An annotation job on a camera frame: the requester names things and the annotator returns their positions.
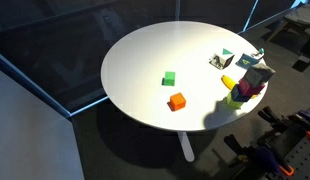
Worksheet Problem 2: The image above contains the foam cube with green triangle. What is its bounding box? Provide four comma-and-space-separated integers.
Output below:
208, 48, 236, 71

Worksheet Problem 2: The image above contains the yellow toy banana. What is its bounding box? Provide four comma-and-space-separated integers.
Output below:
220, 74, 259, 100

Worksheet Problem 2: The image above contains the multicoloured foam cube with number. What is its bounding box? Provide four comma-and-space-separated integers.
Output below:
235, 52, 263, 71

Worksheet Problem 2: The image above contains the small green cube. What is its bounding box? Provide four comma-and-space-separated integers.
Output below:
161, 70, 176, 87

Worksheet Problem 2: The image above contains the small orange cube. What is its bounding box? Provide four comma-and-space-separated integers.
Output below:
167, 92, 187, 112

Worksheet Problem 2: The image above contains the white table leg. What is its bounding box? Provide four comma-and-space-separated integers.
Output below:
176, 130, 196, 163

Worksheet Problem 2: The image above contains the lime green block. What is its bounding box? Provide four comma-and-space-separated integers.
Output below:
225, 91, 245, 110

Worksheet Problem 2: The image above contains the dark blue block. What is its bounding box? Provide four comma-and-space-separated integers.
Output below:
230, 85, 253, 103

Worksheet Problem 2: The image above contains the magenta block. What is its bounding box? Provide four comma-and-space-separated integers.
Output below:
237, 78, 266, 98

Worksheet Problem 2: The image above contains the dark grey cube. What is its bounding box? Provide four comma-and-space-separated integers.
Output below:
244, 63, 276, 89

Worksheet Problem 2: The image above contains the black purple clamp orange tip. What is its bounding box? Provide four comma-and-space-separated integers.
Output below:
224, 134, 295, 178
257, 105, 310, 141

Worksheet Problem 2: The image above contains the black perforated mounting board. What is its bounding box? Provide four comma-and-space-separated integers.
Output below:
268, 133, 310, 180

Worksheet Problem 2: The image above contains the blue lit metal frame rail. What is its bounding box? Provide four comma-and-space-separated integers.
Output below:
0, 49, 110, 118

